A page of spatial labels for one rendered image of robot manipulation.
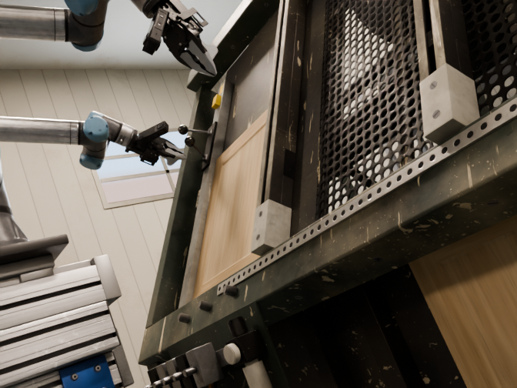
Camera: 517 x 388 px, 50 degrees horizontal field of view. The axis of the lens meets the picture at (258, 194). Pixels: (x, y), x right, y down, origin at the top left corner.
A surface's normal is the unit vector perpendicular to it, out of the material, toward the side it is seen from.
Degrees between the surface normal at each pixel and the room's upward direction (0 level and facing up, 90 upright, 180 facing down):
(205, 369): 90
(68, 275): 90
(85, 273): 90
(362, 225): 57
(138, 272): 90
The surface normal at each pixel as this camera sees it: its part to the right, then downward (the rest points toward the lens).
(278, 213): 0.52, -0.42
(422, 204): -0.85, -0.36
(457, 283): -0.77, 0.15
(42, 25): 0.38, 0.38
